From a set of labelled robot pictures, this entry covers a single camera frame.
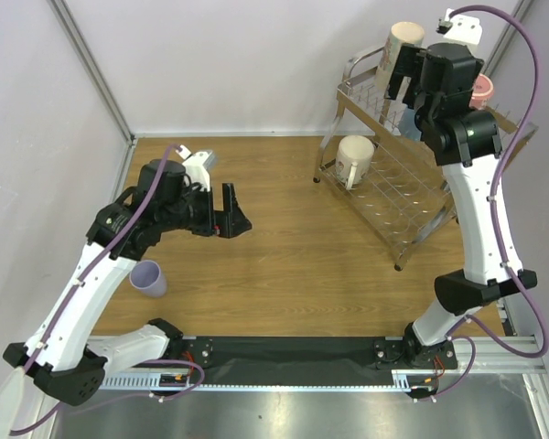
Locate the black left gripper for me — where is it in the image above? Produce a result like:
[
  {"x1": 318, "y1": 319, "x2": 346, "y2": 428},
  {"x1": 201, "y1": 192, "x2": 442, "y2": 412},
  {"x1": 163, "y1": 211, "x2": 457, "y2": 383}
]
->
[{"x1": 157, "y1": 181, "x2": 251, "y2": 238}]

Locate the cream patterned ceramic mug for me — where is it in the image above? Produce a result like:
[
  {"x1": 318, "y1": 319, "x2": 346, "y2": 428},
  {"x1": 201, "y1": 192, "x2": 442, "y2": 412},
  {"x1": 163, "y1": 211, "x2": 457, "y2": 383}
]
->
[{"x1": 375, "y1": 21, "x2": 425, "y2": 93}]

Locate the blue plastic cup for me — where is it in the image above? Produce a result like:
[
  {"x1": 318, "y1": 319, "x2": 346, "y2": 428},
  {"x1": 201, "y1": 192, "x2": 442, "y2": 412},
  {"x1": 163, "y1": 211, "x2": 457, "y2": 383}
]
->
[{"x1": 397, "y1": 108, "x2": 422, "y2": 142}]

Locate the pink ceramic mug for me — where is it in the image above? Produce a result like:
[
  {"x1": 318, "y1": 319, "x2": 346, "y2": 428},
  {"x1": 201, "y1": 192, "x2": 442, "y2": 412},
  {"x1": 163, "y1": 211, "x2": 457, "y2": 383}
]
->
[{"x1": 469, "y1": 73, "x2": 494, "y2": 110}]

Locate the green interior white mug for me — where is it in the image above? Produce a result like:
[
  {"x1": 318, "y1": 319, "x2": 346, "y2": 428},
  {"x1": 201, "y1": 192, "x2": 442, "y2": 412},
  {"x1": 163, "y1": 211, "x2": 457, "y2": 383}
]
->
[{"x1": 334, "y1": 135, "x2": 375, "y2": 190}]

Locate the lilac plastic cup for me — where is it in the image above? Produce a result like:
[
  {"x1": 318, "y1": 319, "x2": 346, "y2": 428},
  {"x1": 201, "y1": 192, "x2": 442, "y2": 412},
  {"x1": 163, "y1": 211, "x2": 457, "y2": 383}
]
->
[{"x1": 129, "y1": 260, "x2": 167, "y2": 298}]

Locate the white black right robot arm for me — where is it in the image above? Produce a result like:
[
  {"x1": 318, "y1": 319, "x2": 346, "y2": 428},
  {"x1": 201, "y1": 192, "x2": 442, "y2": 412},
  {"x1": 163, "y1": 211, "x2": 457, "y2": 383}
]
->
[{"x1": 385, "y1": 42, "x2": 537, "y2": 368}]

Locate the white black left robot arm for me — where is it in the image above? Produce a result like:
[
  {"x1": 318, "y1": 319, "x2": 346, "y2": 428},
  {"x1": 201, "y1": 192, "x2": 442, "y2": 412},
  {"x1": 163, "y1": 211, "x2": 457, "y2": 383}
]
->
[{"x1": 3, "y1": 151, "x2": 252, "y2": 406}]

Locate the white object bottom left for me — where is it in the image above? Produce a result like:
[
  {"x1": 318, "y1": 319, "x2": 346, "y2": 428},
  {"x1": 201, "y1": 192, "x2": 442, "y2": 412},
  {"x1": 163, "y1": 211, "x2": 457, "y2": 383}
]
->
[{"x1": 0, "y1": 367, "x2": 26, "y2": 439}]

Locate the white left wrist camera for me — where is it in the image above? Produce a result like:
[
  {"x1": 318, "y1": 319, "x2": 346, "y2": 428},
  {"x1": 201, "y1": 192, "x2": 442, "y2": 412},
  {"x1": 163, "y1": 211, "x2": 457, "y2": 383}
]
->
[{"x1": 176, "y1": 145, "x2": 218, "y2": 192}]

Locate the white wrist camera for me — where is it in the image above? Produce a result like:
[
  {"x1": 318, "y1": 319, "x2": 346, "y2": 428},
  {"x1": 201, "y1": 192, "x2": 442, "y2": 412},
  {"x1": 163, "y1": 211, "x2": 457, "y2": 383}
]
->
[
  {"x1": 176, "y1": 145, "x2": 218, "y2": 192},
  {"x1": 436, "y1": 8, "x2": 483, "y2": 47}
]

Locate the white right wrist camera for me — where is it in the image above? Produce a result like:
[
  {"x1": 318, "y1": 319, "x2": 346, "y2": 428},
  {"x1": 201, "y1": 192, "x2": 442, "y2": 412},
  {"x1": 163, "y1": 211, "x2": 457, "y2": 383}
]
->
[{"x1": 436, "y1": 8, "x2": 483, "y2": 47}]

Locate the steel wire dish rack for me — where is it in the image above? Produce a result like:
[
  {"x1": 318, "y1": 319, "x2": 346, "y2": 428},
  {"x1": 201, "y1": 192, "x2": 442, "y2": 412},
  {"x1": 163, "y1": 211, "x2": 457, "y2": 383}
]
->
[{"x1": 311, "y1": 43, "x2": 539, "y2": 272}]

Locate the aluminium right corner post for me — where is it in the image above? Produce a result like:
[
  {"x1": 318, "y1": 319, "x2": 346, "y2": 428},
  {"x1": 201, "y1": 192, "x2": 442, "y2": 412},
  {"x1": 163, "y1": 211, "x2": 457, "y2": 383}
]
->
[{"x1": 483, "y1": 0, "x2": 535, "y2": 93}]

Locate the aluminium corner post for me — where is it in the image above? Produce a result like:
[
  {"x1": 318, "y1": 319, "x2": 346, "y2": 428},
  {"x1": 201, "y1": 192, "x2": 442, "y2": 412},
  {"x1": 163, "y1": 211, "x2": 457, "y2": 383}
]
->
[
  {"x1": 47, "y1": 0, "x2": 135, "y2": 145},
  {"x1": 483, "y1": 0, "x2": 535, "y2": 93}
]

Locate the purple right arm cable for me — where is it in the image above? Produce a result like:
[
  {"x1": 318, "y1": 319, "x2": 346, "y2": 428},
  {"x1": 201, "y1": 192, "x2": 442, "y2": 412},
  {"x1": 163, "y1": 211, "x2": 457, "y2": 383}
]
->
[{"x1": 411, "y1": 4, "x2": 549, "y2": 402}]

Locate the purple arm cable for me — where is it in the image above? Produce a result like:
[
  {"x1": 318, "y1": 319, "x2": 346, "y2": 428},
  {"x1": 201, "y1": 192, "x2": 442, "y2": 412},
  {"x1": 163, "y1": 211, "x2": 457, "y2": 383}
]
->
[
  {"x1": 8, "y1": 144, "x2": 188, "y2": 435},
  {"x1": 411, "y1": 4, "x2": 549, "y2": 402}
]

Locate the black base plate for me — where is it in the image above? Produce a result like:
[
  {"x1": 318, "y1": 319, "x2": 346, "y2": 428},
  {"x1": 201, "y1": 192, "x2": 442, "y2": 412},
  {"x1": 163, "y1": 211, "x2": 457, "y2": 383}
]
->
[{"x1": 183, "y1": 337, "x2": 458, "y2": 372}]

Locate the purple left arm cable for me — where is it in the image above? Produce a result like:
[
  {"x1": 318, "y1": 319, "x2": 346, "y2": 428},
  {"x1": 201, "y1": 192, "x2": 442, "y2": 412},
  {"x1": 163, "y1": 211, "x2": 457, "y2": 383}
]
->
[{"x1": 8, "y1": 144, "x2": 188, "y2": 435}]

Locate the aluminium slotted rail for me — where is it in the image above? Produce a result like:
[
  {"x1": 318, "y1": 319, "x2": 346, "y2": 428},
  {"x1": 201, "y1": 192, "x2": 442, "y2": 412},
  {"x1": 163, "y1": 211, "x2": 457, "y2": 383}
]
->
[{"x1": 104, "y1": 369, "x2": 545, "y2": 394}]

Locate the aluminium left corner post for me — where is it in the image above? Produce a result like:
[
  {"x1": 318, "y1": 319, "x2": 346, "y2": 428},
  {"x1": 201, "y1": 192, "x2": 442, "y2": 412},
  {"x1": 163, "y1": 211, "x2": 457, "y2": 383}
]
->
[{"x1": 47, "y1": 0, "x2": 135, "y2": 145}]

